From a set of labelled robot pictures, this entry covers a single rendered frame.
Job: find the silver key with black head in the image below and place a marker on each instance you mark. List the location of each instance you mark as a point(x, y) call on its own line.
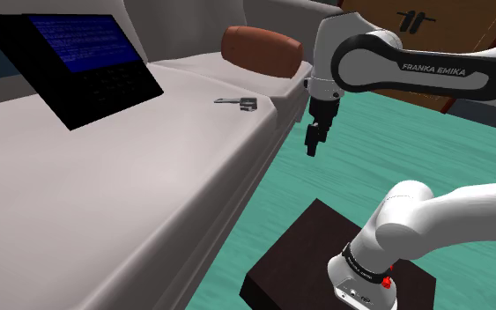
point(240, 102)

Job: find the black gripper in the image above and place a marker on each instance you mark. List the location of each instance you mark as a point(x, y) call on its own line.
point(324, 110)

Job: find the brown wooden door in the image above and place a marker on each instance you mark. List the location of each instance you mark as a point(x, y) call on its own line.
point(441, 25)

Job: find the black laptop with blue screen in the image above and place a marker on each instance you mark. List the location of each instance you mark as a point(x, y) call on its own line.
point(84, 64)

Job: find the grey sofa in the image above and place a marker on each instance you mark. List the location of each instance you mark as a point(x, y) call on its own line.
point(101, 180)

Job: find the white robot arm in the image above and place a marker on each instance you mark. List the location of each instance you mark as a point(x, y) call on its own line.
point(436, 219)

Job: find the brown cushion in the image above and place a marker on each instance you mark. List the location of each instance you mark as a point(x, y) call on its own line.
point(259, 50)

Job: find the dark robot stand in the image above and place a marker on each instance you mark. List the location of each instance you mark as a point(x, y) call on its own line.
point(299, 262)

